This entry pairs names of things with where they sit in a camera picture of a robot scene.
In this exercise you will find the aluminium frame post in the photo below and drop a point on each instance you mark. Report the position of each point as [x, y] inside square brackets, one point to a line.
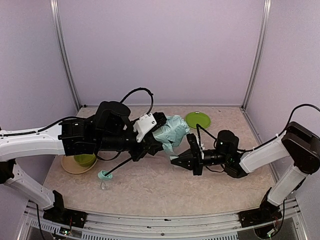
[54, 5]
[258, 54]

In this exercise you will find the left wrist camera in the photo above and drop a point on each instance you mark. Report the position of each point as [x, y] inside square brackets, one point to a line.
[148, 123]

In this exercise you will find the mint green folding umbrella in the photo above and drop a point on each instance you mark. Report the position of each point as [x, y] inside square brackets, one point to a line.
[170, 135]

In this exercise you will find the green plate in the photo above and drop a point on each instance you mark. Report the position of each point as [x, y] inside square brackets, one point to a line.
[196, 117]

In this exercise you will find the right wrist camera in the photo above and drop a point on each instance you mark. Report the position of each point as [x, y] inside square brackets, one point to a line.
[195, 147]

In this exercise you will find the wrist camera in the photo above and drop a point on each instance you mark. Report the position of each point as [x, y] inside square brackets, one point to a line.
[195, 147]
[148, 123]

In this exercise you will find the beige plate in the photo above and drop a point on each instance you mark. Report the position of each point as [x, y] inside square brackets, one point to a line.
[69, 164]

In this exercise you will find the right aluminium frame post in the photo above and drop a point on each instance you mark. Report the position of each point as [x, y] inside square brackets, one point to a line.
[258, 54]

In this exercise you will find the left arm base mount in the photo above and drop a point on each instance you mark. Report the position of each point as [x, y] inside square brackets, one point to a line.
[59, 214]

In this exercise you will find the aluminium front rail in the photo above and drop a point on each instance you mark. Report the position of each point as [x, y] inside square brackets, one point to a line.
[102, 226]

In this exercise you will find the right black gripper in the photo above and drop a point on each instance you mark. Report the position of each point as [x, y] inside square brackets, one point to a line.
[204, 159]

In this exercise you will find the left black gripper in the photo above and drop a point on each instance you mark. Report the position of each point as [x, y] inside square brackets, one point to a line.
[146, 146]

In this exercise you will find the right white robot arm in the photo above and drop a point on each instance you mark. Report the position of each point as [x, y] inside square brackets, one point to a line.
[296, 142]

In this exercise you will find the green bowl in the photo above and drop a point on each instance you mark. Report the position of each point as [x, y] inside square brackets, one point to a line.
[85, 160]

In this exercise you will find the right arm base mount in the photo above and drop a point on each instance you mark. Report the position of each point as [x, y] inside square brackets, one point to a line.
[266, 212]

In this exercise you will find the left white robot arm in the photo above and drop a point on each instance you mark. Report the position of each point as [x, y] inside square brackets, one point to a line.
[67, 137]

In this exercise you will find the left aluminium frame post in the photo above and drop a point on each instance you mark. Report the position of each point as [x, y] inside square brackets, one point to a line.
[54, 5]

